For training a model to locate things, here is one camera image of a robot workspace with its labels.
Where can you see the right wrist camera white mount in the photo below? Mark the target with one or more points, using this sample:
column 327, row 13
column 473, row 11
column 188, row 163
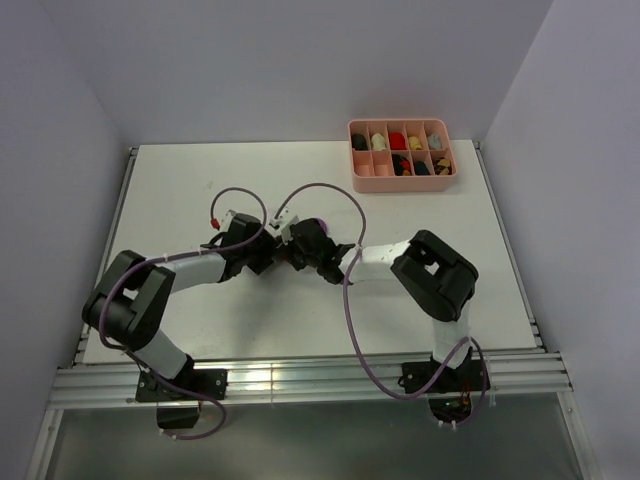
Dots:
column 280, row 225

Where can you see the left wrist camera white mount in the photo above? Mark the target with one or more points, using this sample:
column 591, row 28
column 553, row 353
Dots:
column 223, row 222

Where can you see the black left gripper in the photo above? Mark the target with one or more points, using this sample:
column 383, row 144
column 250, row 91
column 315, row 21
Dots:
column 269, row 246

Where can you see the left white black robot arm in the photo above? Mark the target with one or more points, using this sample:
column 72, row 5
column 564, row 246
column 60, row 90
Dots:
column 128, row 303

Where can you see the right aluminium side rail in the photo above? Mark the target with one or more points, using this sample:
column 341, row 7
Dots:
column 508, row 246

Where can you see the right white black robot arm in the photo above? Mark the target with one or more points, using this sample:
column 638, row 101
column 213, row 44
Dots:
column 439, row 279

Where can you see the front aluminium frame rail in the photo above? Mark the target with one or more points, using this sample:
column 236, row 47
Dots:
column 296, row 381

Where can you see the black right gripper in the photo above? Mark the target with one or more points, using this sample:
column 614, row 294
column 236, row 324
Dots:
column 288, row 249

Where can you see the aluminium table edge rail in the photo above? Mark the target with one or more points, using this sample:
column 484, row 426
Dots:
column 86, row 329

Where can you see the grey pink rolled sock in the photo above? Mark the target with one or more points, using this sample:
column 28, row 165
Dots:
column 435, row 142

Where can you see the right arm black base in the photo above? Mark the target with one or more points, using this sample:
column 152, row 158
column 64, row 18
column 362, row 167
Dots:
column 453, row 387

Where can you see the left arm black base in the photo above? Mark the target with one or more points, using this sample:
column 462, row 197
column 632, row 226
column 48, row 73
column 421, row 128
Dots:
column 180, row 404

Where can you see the cream rolled sock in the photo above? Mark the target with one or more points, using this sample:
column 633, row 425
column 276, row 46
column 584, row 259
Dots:
column 378, row 142

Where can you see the black yellow patterned sock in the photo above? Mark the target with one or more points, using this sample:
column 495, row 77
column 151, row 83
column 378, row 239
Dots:
column 443, row 166

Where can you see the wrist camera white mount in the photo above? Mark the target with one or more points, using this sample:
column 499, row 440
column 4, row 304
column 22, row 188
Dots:
column 280, row 225
column 223, row 222

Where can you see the maroon purple ribbed sock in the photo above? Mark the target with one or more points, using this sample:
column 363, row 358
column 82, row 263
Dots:
column 323, row 225

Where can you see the black red rolled sock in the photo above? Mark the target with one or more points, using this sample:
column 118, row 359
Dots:
column 401, row 165

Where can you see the yellow rolled sock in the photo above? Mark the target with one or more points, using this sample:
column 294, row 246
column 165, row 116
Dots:
column 415, row 143

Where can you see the pink compartment organizer box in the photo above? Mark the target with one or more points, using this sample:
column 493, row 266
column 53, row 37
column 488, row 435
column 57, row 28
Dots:
column 372, row 171

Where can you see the dark navy rolled sock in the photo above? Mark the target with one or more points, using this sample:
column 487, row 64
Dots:
column 422, row 168

